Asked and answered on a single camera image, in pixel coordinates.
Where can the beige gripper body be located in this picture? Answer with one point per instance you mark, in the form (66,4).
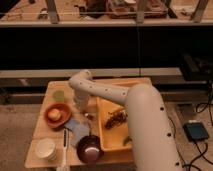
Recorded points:
(81,99)

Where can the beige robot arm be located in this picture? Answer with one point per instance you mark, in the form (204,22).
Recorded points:
(154,147)

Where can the blue grey cloth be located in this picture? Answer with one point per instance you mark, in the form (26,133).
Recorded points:
(79,130)

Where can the round bread roll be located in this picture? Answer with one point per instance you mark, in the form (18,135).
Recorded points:
(54,114)

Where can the wooden table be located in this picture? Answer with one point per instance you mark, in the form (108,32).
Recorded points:
(42,130)

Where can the dark grape bunch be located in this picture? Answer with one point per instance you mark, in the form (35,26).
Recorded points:
(116,119)

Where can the yellow plastic bin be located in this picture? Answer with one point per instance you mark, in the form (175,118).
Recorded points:
(111,139)

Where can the purple pot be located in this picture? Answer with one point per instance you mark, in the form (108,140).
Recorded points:
(89,150)

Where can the black device on floor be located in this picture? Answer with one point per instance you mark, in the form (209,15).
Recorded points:
(195,131)

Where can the white handled knife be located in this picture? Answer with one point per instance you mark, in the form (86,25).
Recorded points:
(64,166)

